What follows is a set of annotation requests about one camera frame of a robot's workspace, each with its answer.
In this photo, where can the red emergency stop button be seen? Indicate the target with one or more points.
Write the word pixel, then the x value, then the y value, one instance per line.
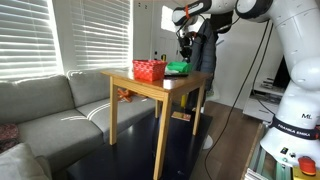
pixel 307 165

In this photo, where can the orange book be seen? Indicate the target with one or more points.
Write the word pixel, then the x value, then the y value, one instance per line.
pixel 181 116

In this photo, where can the black floor rug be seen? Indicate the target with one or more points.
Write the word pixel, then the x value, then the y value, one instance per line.
pixel 140 150

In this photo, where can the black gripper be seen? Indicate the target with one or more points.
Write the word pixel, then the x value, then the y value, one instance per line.
pixel 186 40

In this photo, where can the black remote control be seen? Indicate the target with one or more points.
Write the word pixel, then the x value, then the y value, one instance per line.
pixel 176 76

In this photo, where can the light gray cushion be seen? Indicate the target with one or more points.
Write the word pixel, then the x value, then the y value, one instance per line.
pixel 20 165

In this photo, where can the white television stand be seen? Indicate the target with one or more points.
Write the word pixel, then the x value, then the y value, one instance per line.
pixel 261 105

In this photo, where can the green plastic box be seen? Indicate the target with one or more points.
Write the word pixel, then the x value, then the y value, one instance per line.
pixel 180 67

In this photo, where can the white door with window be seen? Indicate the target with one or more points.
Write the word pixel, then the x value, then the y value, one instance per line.
pixel 165 43

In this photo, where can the dark patterned blanket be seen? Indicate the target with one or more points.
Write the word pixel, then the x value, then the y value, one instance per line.
pixel 8 135

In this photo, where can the orange toy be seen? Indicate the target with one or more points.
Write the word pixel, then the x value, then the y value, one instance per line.
pixel 124 94

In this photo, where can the white round floor base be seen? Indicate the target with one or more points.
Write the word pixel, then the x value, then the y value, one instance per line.
pixel 207 142

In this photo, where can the large white window blind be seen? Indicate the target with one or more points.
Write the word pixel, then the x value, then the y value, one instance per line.
pixel 25 36

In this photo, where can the black flat screen television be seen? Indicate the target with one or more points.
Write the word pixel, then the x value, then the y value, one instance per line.
pixel 281 76

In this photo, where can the narrow white window blind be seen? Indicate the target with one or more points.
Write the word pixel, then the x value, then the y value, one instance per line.
pixel 100 33

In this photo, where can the red woven basket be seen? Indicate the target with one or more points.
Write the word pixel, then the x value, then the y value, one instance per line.
pixel 149 70

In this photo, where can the light wooden table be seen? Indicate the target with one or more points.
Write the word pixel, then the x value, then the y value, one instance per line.
pixel 160 88

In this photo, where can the gray fabric sofa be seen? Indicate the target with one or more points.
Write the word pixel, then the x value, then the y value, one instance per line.
pixel 50 116

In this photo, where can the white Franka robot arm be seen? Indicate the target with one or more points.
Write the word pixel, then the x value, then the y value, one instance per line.
pixel 293 66

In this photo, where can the dark gray hanging coat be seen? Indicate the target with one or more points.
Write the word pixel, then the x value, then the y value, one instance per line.
pixel 205 56

